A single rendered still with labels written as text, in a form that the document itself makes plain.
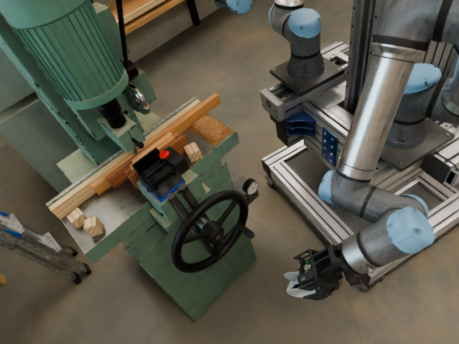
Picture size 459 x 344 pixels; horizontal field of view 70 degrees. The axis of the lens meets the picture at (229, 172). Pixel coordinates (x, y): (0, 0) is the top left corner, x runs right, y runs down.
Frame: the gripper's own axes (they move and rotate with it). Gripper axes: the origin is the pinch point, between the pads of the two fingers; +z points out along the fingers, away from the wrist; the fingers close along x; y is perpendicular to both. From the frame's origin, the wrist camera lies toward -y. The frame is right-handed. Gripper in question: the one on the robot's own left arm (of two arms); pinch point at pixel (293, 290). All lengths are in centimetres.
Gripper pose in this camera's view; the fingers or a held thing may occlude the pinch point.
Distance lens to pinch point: 86.9
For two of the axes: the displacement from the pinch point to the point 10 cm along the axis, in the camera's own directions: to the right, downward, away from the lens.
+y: -8.3, -3.1, -4.7
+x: 0.6, 7.8, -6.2
